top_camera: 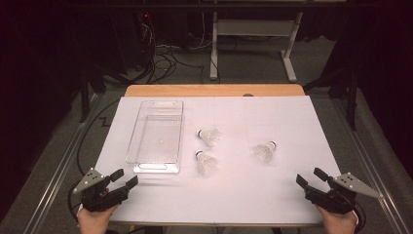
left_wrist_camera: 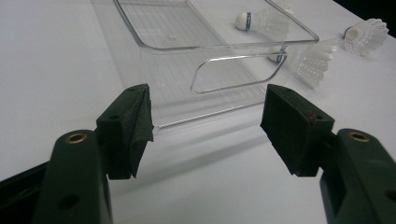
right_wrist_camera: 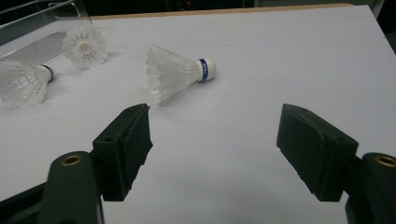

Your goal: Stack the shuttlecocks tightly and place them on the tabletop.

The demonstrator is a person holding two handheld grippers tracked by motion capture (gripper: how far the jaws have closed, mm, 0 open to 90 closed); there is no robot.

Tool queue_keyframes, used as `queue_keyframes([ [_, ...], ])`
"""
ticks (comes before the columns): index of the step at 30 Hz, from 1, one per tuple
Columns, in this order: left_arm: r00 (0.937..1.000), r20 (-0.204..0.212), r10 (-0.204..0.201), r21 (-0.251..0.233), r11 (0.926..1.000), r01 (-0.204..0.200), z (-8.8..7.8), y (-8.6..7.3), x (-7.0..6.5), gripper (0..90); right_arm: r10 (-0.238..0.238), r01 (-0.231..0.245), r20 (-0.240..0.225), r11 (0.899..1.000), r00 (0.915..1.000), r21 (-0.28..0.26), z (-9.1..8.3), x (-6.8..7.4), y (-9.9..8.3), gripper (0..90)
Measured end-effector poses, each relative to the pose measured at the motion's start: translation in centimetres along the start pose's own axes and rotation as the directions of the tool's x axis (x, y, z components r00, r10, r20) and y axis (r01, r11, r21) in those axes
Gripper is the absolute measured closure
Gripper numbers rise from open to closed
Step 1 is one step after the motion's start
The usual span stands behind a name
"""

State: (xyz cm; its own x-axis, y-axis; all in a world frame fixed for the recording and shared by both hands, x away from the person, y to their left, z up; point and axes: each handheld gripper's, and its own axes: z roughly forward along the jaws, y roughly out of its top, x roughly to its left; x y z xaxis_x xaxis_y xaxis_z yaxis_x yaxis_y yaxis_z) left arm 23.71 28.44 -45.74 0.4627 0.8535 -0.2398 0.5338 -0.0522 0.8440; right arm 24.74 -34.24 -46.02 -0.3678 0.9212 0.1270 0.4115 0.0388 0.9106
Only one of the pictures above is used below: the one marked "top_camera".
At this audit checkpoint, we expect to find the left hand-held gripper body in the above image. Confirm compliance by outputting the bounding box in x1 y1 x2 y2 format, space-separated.
72 168 130 213

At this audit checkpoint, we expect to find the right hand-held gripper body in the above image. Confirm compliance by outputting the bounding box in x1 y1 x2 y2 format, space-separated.
305 172 384 215

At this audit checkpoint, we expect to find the white shuttlecock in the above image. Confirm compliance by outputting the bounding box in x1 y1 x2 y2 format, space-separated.
196 128 222 148
252 139 278 164
194 149 218 175

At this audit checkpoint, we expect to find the clear plastic container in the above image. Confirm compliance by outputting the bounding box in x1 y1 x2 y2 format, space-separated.
125 99 185 175

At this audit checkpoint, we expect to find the person's right hand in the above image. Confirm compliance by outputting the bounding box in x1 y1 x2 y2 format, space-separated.
316 205 358 234

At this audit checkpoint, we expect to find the person's left hand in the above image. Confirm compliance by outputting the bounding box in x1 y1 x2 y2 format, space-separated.
77 206 119 234

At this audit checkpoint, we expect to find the black metal stand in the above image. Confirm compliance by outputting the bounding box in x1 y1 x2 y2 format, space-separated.
304 64 358 132
79 64 108 124

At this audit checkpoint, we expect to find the dark curtain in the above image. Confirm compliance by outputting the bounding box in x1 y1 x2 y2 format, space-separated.
0 0 82 209
340 0 413 178

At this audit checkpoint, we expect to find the wooden table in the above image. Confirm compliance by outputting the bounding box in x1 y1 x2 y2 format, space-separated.
108 84 352 228

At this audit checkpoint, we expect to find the dark equipment with red light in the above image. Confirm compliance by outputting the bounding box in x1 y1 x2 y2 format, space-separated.
110 9 157 74

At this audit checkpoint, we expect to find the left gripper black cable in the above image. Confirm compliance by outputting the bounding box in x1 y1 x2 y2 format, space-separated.
67 98 121 214

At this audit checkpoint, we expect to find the metal floor rail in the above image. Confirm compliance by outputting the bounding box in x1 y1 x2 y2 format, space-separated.
23 94 102 234
330 97 408 234

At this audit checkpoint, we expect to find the bundle of floor cables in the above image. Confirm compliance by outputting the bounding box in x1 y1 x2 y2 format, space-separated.
139 13 210 86

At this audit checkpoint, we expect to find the white metal desk frame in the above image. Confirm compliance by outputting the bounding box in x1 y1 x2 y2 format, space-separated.
208 11 304 83

